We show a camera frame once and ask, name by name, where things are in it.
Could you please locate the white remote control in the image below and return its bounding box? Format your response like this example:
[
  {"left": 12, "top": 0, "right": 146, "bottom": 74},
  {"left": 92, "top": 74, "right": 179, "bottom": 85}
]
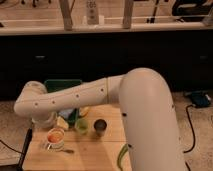
[{"left": 86, "top": 0, "right": 99, "bottom": 25}]

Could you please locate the yellow banana piece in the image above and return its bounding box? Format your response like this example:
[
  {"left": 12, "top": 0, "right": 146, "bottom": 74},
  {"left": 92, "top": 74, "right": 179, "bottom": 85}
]
[{"left": 79, "top": 107, "right": 90, "bottom": 117}]

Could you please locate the blue cloth in bin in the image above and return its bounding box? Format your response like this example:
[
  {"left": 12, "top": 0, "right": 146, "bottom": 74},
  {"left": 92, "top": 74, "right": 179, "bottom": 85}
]
[{"left": 59, "top": 109, "right": 74, "bottom": 119}]

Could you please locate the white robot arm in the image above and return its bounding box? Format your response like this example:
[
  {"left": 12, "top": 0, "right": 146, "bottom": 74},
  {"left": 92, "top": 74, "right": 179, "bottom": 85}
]
[{"left": 14, "top": 68, "right": 186, "bottom": 171}]

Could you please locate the white paper cup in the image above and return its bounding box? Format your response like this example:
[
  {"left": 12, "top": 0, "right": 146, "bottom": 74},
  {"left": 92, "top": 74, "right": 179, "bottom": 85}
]
[{"left": 44, "top": 128, "right": 65, "bottom": 150}]

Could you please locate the green plastic cup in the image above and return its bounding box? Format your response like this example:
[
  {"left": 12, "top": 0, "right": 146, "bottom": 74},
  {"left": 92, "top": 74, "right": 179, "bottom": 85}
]
[{"left": 75, "top": 118, "right": 88, "bottom": 134}]

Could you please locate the green plastic bin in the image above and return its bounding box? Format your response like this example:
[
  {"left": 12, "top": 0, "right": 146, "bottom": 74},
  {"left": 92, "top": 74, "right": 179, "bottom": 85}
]
[{"left": 44, "top": 79, "right": 82, "bottom": 126}]

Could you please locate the yellow lemon wedge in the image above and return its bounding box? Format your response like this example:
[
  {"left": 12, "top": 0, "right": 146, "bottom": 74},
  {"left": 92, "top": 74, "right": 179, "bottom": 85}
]
[{"left": 56, "top": 116, "right": 69, "bottom": 131}]

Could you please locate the metal spoon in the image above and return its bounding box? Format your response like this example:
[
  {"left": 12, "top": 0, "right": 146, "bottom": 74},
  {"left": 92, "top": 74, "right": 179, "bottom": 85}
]
[{"left": 49, "top": 145, "right": 75, "bottom": 155}]

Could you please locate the black stand left edge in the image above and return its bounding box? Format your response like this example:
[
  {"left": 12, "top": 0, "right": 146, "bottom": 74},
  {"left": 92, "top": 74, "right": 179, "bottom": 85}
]
[{"left": 0, "top": 128, "right": 34, "bottom": 171}]

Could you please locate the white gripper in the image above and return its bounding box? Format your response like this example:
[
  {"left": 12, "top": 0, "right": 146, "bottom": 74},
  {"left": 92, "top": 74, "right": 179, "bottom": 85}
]
[{"left": 32, "top": 112, "right": 57, "bottom": 128}]

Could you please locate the wooden post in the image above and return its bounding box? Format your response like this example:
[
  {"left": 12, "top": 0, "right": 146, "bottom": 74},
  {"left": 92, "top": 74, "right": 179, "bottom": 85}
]
[
  {"left": 122, "top": 0, "right": 134, "bottom": 29},
  {"left": 59, "top": 0, "right": 73, "bottom": 31}
]

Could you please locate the green curved vegetable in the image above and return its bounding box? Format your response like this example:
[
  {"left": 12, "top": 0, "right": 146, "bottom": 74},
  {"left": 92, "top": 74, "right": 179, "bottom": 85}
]
[{"left": 116, "top": 144, "right": 128, "bottom": 171}]

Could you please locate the dark metal cup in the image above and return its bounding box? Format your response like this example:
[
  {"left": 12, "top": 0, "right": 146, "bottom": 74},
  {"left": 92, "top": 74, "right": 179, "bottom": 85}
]
[{"left": 94, "top": 119, "right": 107, "bottom": 136}]

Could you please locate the black power cable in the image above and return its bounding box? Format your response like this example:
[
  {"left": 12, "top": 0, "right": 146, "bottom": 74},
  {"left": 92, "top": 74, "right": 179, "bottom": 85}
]
[{"left": 182, "top": 103, "right": 198, "bottom": 171}]

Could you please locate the right wooden post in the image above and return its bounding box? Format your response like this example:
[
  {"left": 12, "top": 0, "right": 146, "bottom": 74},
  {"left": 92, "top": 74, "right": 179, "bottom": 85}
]
[{"left": 122, "top": 0, "right": 134, "bottom": 29}]

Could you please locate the left wooden post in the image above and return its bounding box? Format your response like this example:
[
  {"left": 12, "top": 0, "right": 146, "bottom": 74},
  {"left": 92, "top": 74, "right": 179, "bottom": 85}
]
[{"left": 59, "top": 0, "right": 73, "bottom": 31}]

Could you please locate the blue black floor device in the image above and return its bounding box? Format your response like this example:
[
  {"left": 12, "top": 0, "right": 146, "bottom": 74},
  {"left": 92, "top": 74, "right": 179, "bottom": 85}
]
[{"left": 189, "top": 92, "right": 211, "bottom": 108}]

